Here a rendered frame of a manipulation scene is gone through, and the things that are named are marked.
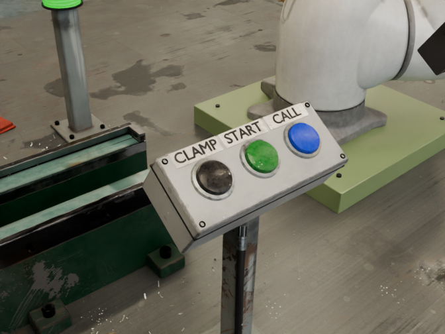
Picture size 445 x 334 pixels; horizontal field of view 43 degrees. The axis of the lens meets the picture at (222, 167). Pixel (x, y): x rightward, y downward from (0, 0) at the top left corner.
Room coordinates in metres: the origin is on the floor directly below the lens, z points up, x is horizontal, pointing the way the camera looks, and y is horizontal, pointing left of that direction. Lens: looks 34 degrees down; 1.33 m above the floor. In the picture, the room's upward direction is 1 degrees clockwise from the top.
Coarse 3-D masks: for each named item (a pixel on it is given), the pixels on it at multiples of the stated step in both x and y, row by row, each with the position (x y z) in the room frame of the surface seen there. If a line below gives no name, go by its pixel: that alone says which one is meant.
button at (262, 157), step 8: (248, 144) 0.40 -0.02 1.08; (256, 144) 0.40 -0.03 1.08; (264, 144) 0.40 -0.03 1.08; (248, 152) 0.39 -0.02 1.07; (256, 152) 0.39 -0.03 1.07; (264, 152) 0.40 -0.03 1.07; (272, 152) 0.40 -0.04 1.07; (248, 160) 0.39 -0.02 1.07; (256, 160) 0.39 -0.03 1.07; (264, 160) 0.39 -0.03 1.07; (272, 160) 0.39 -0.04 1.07; (256, 168) 0.38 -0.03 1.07; (264, 168) 0.38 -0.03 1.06; (272, 168) 0.39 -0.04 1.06
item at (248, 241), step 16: (256, 224) 0.41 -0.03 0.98; (224, 240) 0.41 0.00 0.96; (240, 240) 0.38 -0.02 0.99; (256, 240) 0.41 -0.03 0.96; (224, 256) 0.41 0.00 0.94; (240, 256) 0.38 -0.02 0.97; (256, 256) 0.41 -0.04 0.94; (224, 272) 0.41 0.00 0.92; (240, 272) 0.37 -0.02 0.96; (224, 288) 0.41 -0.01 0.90; (240, 288) 0.37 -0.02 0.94; (224, 304) 0.41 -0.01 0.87; (240, 304) 0.36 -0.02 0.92; (224, 320) 0.41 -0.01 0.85; (240, 320) 0.36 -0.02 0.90
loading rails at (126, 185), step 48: (96, 144) 0.65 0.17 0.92; (144, 144) 0.66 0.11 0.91; (0, 192) 0.53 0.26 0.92; (48, 192) 0.57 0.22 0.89; (96, 192) 0.54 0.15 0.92; (144, 192) 0.54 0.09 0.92; (0, 240) 0.44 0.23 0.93; (48, 240) 0.46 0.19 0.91; (96, 240) 0.50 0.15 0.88; (144, 240) 0.54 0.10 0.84; (0, 288) 0.42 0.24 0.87; (48, 288) 0.46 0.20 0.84; (96, 288) 0.49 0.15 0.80
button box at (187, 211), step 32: (256, 128) 0.42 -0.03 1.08; (288, 128) 0.43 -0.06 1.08; (320, 128) 0.45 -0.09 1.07; (160, 160) 0.37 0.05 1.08; (192, 160) 0.37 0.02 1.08; (224, 160) 0.39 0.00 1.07; (288, 160) 0.41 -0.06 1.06; (320, 160) 0.42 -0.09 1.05; (160, 192) 0.36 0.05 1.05; (192, 192) 0.35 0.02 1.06; (256, 192) 0.37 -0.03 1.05; (288, 192) 0.39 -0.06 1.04; (192, 224) 0.33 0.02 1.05; (224, 224) 0.34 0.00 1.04
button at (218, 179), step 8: (208, 160) 0.37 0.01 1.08; (216, 160) 0.38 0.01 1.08; (200, 168) 0.36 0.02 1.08; (208, 168) 0.37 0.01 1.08; (216, 168) 0.37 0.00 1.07; (224, 168) 0.37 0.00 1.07; (200, 176) 0.36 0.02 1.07; (208, 176) 0.36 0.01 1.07; (216, 176) 0.36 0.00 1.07; (224, 176) 0.36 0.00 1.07; (200, 184) 0.35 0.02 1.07; (208, 184) 0.35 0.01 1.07; (216, 184) 0.36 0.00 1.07; (224, 184) 0.36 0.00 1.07; (208, 192) 0.35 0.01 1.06; (216, 192) 0.35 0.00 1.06; (224, 192) 0.35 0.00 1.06
